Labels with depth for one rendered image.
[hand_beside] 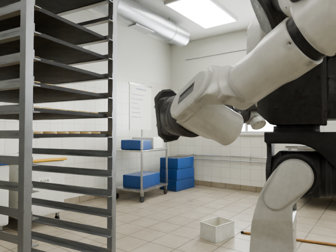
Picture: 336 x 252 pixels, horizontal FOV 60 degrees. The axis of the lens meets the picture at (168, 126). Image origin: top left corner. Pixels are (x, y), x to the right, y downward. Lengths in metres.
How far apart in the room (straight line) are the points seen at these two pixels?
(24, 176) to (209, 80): 0.76
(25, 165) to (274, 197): 0.76
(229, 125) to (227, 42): 5.50
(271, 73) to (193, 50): 5.93
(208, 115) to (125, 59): 5.03
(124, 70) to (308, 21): 5.11
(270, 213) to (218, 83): 0.46
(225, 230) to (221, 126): 2.65
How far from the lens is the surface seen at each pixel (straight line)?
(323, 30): 0.39
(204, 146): 5.96
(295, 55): 0.39
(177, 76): 6.42
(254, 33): 0.80
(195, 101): 0.45
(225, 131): 0.51
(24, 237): 1.11
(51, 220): 1.70
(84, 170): 1.49
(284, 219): 0.81
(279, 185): 0.79
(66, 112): 1.20
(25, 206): 1.08
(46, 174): 3.62
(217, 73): 0.46
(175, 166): 5.33
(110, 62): 1.42
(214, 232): 3.03
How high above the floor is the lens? 1.05
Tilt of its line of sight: 1 degrees up
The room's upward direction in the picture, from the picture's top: straight up
